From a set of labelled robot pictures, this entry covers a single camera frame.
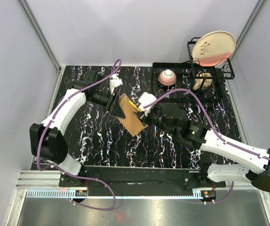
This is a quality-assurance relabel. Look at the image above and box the purple cable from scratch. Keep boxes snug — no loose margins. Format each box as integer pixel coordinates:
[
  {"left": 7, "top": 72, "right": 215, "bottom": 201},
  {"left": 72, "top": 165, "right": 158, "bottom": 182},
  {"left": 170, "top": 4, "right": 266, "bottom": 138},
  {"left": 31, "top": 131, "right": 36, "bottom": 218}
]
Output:
[
  {"left": 143, "top": 88, "right": 270, "bottom": 204},
  {"left": 36, "top": 58, "right": 122, "bottom": 210}
]

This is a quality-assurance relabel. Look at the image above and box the yellow black utility knife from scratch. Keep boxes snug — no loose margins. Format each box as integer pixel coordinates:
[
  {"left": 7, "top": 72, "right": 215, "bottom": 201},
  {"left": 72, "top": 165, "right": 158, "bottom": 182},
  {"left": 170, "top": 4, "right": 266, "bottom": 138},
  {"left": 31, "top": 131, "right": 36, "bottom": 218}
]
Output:
[{"left": 129, "top": 101, "right": 141, "bottom": 112}]

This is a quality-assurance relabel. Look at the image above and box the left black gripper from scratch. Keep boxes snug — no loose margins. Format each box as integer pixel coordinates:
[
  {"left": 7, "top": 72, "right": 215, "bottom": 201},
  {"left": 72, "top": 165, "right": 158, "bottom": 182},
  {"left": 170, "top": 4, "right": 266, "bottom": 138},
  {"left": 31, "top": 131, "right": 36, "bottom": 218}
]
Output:
[{"left": 89, "top": 89, "right": 126, "bottom": 119}]

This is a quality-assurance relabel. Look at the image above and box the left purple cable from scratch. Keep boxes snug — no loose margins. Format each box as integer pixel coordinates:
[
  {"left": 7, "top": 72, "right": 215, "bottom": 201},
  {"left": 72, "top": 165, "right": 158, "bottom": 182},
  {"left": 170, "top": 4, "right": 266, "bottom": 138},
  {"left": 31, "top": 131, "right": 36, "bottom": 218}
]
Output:
[{"left": 36, "top": 58, "right": 122, "bottom": 210}]

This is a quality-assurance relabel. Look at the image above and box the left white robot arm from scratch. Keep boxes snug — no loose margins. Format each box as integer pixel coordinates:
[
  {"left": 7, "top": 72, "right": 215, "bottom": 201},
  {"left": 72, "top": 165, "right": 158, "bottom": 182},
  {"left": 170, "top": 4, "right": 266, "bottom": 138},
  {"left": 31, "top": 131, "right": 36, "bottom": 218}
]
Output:
[{"left": 30, "top": 71, "right": 125, "bottom": 186}]

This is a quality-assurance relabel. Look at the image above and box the beige ceramic mug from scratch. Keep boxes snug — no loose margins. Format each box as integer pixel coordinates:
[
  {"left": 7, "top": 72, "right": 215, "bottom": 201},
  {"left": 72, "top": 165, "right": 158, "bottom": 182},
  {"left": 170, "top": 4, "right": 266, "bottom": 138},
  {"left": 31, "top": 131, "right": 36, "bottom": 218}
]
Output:
[{"left": 193, "top": 72, "right": 213, "bottom": 90}]

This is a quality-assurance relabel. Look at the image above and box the cream pink plate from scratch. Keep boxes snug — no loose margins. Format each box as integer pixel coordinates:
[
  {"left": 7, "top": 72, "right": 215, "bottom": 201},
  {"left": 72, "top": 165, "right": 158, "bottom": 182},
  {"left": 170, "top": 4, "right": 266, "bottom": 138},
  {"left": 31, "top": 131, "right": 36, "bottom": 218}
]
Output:
[{"left": 192, "top": 31, "right": 236, "bottom": 66}]

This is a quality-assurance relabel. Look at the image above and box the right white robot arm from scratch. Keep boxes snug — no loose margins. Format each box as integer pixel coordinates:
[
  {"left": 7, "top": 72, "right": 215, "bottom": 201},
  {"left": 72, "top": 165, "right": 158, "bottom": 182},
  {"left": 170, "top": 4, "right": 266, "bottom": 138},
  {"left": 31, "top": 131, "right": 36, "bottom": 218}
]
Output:
[{"left": 135, "top": 105, "right": 270, "bottom": 192}]

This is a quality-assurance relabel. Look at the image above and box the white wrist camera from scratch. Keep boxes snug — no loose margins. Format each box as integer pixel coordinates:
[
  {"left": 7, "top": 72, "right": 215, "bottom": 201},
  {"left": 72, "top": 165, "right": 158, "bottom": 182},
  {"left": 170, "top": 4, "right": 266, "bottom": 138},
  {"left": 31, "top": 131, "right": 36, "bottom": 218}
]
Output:
[
  {"left": 138, "top": 92, "right": 156, "bottom": 116},
  {"left": 109, "top": 73, "right": 123, "bottom": 94}
]

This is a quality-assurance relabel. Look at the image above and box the black wire dish rack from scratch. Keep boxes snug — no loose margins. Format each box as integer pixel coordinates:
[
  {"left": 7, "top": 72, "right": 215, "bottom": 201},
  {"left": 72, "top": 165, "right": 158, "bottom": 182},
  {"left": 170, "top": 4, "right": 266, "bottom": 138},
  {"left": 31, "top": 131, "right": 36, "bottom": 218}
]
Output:
[{"left": 151, "top": 37, "right": 235, "bottom": 104}]

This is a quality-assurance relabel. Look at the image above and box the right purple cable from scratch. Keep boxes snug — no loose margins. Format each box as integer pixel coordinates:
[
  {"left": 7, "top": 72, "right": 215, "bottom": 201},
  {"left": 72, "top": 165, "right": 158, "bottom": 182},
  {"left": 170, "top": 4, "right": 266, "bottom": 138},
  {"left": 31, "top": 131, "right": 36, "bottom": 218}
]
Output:
[{"left": 143, "top": 88, "right": 270, "bottom": 204}]

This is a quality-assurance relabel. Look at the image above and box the pink patterned bowl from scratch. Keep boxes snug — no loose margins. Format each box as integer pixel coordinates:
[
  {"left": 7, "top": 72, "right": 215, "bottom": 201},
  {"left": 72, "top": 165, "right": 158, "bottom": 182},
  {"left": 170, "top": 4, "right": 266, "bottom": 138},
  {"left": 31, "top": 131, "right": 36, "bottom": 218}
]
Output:
[{"left": 158, "top": 69, "right": 177, "bottom": 86}]

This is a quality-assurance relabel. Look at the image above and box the aluminium frame rail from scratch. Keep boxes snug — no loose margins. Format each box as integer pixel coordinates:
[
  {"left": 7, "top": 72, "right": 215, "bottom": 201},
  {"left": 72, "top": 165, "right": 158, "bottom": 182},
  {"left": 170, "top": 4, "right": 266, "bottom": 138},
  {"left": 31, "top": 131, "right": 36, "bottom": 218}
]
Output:
[{"left": 18, "top": 0, "right": 63, "bottom": 73}]

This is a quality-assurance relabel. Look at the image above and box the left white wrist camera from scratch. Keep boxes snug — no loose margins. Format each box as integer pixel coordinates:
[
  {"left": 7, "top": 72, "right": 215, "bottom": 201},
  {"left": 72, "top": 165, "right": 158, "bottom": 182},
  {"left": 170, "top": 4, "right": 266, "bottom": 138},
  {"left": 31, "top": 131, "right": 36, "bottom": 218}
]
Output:
[{"left": 109, "top": 73, "right": 123, "bottom": 94}]

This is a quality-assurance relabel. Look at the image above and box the brown cardboard express box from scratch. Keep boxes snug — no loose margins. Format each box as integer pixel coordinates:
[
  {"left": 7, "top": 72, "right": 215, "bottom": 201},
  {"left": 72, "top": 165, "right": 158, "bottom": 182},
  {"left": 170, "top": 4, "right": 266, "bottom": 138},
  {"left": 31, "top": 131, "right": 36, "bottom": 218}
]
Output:
[{"left": 118, "top": 93, "right": 147, "bottom": 137}]

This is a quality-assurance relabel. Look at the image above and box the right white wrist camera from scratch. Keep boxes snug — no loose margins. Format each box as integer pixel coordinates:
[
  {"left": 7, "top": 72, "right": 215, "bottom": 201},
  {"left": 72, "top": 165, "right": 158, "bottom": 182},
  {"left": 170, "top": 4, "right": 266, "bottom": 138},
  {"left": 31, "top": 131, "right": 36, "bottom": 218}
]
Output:
[{"left": 138, "top": 92, "right": 156, "bottom": 116}]

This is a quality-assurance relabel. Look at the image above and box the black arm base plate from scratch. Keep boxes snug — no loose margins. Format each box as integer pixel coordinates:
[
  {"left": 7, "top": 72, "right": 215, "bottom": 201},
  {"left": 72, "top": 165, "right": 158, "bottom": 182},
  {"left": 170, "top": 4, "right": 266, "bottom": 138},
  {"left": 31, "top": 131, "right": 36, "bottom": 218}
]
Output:
[{"left": 58, "top": 164, "right": 227, "bottom": 189}]

